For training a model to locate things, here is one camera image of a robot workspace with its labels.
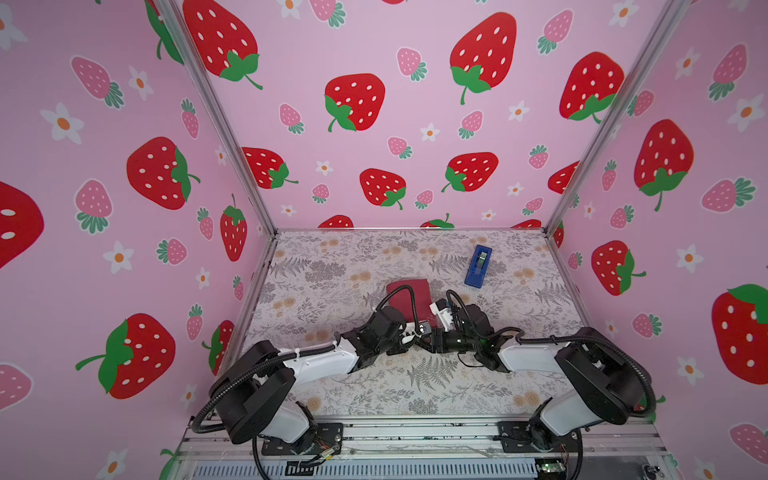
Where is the maroon wrapping paper sheet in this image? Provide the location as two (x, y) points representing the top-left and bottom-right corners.
(385, 277), (434, 331)

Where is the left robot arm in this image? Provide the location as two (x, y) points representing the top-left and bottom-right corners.
(209, 306), (431, 444)

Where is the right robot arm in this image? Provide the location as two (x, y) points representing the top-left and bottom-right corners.
(416, 300), (644, 452)

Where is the blue tape dispenser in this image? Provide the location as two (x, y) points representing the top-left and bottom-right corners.
(464, 245), (492, 288)

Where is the floral table mat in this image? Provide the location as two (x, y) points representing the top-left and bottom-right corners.
(245, 230), (582, 416)

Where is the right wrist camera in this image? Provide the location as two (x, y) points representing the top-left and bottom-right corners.
(430, 299), (454, 330)

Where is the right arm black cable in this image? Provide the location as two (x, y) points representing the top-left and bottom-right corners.
(445, 289), (656, 419)

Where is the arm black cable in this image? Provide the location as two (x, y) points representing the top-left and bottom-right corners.
(445, 289), (656, 419)
(190, 284), (421, 434)

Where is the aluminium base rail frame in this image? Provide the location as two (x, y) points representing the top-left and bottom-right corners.
(163, 415), (683, 479)

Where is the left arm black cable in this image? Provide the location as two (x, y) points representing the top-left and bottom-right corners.
(190, 284), (421, 434)

